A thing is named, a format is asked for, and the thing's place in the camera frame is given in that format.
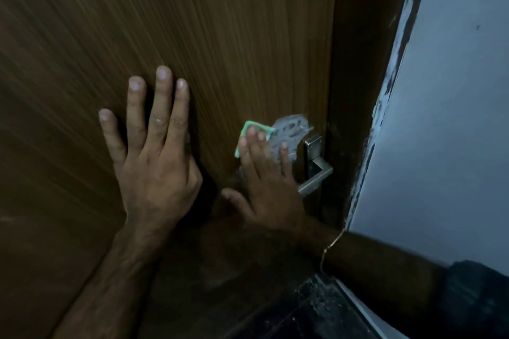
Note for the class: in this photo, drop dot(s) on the person's right hand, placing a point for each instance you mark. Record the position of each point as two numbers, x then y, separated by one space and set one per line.
270 191

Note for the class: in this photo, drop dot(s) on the green cleaning cloth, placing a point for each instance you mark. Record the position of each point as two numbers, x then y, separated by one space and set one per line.
254 126

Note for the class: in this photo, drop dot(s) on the brown wooden door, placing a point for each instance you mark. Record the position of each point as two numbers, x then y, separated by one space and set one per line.
119 33

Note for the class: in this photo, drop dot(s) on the person's right forearm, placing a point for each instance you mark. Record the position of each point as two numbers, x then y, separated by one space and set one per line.
377 271

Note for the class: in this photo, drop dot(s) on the person's left hand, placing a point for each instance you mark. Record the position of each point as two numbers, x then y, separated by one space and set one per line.
155 176

